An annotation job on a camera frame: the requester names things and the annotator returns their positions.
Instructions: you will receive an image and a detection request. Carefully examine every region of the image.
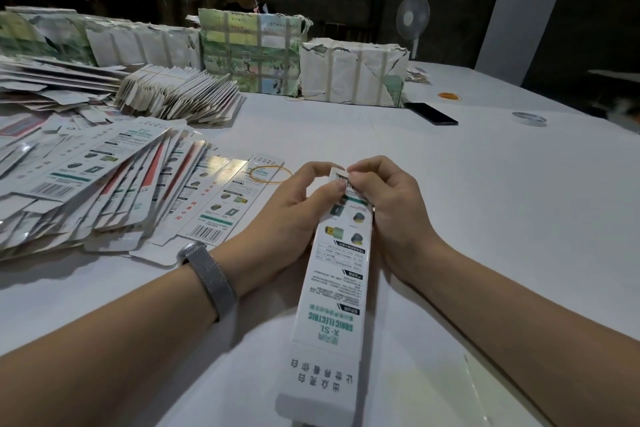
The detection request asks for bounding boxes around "person's left hand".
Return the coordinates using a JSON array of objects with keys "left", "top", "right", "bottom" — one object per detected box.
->
[{"left": 212, "top": 161, "right": 348, "bottom": 295}]

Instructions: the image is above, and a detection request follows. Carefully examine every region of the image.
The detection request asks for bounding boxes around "white board panel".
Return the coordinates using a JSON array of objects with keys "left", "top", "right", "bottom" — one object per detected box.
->
[{"left": 474, "top": 0, "right": 574, "bottom": 87}]

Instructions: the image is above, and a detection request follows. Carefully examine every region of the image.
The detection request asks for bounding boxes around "row of white wrapped bundles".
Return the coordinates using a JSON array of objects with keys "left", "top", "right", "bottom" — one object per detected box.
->
[{"left": 0, "top": 6, "right": 203, "bottom": 71}]

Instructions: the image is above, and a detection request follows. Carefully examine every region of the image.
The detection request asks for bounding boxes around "fanned stack of white cartons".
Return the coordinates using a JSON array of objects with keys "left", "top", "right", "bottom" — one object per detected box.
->
[{"left": 115, "top": 64, "right": 246, "bottom": 125}]

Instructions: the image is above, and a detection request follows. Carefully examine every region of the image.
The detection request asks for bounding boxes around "white toothbrush carton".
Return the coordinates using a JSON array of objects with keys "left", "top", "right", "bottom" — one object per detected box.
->
[{"left": 276, "top": 166, "right": 374, "bottom": 427}]

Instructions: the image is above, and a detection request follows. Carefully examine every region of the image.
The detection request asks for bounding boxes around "person's left forearm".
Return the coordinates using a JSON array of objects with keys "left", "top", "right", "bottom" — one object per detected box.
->
[{"left": 0, "top": 266, "right": 219, "bottom": 427}]

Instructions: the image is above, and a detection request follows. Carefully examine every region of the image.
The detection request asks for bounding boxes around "dark wooden chair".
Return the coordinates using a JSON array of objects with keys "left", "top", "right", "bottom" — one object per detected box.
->
[{"left": 318, "top": 21, "right": 376, "bottom": 45}]

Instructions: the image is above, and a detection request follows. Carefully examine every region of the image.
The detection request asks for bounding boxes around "white strapped wrapped bundle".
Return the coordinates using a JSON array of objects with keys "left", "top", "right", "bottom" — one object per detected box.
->
[{"left": 299, "top": 37, "right": 412, "bottom": 107}]

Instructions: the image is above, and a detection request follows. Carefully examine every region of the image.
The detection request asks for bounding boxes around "cluttered side table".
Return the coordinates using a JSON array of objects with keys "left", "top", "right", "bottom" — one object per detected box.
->
[{"left": 588, "top": 68, "right": 640, "bottom": 127}]

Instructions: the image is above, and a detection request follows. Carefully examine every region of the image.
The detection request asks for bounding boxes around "person's right hand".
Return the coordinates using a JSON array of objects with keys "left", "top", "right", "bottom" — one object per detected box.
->
[{"left": 347, "top": 155, "right": 446, "bottom": 283}]

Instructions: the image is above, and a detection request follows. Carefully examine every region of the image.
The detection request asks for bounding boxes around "black smartphone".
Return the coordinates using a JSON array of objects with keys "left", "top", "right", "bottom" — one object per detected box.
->
[{"left": 404, "top": 101, "right": 460, "bottom": 127}]

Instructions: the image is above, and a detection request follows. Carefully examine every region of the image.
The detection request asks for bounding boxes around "white tape roll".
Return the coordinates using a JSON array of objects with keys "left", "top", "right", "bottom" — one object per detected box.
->
[{"left": 512, "top": 110, "right": 549, "bottom": 127}]

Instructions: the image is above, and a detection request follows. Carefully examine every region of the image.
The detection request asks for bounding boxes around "white standing fan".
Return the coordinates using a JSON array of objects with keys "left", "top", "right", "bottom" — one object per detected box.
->
[{"left": 396, "top": 0, "right": 432, "bottom": 61}]

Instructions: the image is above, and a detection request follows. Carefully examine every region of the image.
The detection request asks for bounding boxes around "thin tan rubber band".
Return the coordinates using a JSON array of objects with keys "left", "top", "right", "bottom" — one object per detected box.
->
[{"left": 250, "top": 163, "right": 294, "bottom": 183}]

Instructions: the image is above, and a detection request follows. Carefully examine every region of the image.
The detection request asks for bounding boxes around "pile of cartons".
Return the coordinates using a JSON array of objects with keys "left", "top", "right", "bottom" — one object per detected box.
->
[{"left": 0, "top": 56, "right": 286, "bottom": 268}]

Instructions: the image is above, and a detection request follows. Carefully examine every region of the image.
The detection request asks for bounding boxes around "green printed wrapped bundle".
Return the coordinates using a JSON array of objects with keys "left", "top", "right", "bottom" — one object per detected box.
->
[{"left": 198, "top": 7, "right": 313, "bottom": 97}]

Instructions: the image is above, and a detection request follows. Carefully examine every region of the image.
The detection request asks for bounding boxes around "grey band wristwatch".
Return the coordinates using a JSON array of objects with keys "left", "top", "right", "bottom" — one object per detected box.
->
[{"left": 177, "top": 242, "right": 239, "bottom": 321}]

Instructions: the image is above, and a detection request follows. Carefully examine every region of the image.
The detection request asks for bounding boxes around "person's right forearm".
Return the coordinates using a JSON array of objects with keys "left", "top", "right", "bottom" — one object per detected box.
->
[{"left": 410, "top": 242, "right": 640, "bottom": 427}]

